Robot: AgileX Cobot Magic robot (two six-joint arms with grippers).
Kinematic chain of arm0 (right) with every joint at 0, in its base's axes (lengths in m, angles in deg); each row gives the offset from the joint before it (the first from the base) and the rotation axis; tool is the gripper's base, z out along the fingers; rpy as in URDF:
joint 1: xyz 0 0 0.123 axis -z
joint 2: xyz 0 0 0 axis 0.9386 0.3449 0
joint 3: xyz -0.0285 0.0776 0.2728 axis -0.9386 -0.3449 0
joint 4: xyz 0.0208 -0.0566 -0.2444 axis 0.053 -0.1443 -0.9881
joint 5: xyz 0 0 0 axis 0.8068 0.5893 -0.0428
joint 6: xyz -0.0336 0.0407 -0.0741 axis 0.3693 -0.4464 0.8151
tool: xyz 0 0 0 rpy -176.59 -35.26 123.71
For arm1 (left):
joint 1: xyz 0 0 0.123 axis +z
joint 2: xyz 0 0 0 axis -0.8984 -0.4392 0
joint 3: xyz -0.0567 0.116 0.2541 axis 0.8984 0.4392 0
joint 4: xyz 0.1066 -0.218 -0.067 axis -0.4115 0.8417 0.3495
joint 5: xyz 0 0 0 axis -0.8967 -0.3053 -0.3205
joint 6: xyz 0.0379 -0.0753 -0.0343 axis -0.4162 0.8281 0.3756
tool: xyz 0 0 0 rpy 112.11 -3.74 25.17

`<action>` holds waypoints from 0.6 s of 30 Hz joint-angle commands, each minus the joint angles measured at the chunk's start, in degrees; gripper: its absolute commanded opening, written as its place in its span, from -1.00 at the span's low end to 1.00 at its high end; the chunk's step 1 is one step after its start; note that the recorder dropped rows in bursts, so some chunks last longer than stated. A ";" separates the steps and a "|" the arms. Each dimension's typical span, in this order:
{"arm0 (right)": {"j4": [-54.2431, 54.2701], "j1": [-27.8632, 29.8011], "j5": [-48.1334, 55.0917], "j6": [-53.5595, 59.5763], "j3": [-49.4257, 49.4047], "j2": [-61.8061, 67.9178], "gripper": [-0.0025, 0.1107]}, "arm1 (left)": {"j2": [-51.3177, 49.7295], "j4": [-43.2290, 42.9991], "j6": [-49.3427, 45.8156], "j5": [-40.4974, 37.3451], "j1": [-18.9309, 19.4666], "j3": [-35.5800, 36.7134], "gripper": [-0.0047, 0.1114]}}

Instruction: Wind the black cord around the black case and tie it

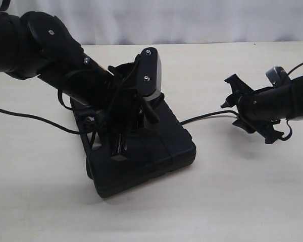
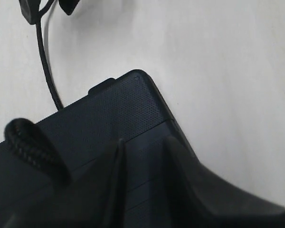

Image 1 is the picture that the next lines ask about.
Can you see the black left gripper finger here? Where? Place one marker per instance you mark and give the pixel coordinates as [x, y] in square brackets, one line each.
[118, 144]

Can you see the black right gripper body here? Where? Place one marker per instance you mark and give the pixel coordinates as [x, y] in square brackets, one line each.
[254, 110]

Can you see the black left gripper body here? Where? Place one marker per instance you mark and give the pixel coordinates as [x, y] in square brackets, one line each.
[111, 98]

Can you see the black plastic carry case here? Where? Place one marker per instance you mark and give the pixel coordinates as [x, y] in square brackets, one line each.
[146, 157]

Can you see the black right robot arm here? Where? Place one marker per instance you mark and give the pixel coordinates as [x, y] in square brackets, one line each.
[287, 101]

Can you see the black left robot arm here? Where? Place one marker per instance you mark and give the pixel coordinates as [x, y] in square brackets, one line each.
[39, 45]

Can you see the white backdrop curtain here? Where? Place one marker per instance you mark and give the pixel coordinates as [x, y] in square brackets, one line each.
[173, 22]

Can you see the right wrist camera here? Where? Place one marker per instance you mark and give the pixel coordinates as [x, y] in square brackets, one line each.
[278, 76]

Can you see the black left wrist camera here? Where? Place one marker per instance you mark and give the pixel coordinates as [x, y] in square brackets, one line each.
[149, 74]

